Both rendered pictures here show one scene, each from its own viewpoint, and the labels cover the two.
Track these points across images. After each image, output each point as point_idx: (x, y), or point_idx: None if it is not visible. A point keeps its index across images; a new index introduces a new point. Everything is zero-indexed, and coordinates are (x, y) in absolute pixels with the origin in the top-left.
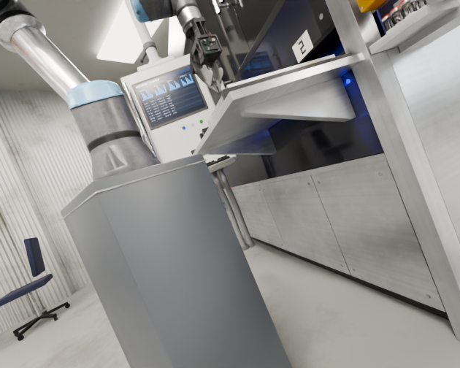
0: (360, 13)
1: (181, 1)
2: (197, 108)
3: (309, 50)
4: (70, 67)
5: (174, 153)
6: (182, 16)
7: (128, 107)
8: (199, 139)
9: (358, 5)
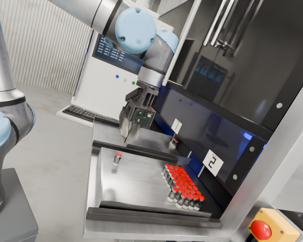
0: (250, 218)
1: (154, 61)
2: (139, 71)
3: (212, 173)
4: None
5: (95, 87)
6: (144, 72)
7: None
8: (120, 93)
9: (250, 223)
